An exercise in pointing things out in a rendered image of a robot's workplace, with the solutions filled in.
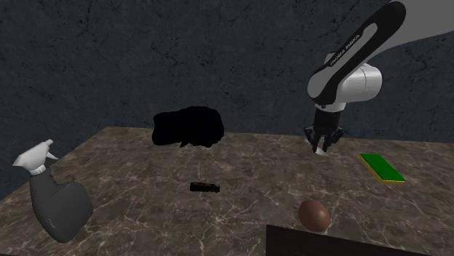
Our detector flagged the small white object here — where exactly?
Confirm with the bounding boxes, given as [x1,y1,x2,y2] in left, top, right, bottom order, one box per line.
[313,136,330,157]

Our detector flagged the black lumpy object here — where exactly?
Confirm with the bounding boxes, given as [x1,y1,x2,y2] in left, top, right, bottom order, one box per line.
[151,105,226,149]

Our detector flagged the small dark oblong object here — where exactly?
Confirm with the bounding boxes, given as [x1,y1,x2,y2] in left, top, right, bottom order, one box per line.
[189,181,221,194]

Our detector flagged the grey spray bottle white nozzle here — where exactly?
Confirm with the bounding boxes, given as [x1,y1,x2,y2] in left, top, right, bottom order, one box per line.
[12,138,95,244]

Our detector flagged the green and yellow sponge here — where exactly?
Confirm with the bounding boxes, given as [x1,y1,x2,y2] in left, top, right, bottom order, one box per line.
[359,153,406,186]

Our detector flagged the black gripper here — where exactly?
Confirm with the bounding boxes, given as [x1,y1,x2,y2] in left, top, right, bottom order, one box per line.
[303,107,345,153]

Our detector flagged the brown egg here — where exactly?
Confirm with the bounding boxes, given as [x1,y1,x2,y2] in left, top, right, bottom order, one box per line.
[298,199,332,233]

